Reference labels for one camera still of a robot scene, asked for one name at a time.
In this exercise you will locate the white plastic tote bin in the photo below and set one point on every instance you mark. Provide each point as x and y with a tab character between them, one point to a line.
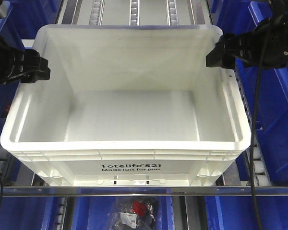
128	105

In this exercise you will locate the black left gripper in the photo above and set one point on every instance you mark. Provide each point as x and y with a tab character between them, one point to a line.
11	64

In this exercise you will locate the blue bin near right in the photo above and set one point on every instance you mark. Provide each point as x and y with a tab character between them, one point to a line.
272	119

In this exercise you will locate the steel shelf front rail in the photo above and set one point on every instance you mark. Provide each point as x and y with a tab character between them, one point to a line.
69	191

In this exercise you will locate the roller track right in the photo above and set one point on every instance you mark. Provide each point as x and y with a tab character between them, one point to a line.
260	174

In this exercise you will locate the blue bin with parts bag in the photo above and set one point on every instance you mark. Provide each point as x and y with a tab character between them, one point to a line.
95	213

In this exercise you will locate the blue bin left side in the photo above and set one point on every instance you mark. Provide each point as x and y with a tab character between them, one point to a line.
2	95

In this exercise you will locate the plastic bag of parts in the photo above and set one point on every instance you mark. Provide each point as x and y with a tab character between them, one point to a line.
135	213

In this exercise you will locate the blue bin lower left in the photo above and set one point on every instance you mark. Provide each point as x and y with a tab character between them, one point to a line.
28	213

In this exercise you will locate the blue bin lower right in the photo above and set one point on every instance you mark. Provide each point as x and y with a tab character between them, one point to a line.
237	212

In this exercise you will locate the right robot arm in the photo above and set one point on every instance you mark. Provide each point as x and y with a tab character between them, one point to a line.
284	9

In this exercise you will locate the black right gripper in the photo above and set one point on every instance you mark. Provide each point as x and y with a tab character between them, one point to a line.
266	43

